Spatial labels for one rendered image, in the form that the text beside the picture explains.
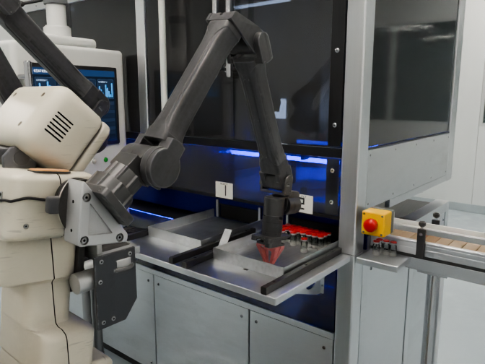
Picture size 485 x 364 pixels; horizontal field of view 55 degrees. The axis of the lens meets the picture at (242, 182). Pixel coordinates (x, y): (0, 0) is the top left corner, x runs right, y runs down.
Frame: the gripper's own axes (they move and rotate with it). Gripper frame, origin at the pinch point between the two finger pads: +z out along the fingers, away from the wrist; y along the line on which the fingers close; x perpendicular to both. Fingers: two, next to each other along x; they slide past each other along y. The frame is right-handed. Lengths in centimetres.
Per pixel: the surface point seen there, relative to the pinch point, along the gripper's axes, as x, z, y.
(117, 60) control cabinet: 92, -63, 12
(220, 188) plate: 43, -16, 26
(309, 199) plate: 4.3, -17.1, 25.9
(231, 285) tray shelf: 3.3, 3.9, -11.6
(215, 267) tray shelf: 14.7, 2.8, -5.5
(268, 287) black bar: -8.1, 1.7, -10.7
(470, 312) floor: -9, 63, 218
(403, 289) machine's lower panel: -12, 19, 77
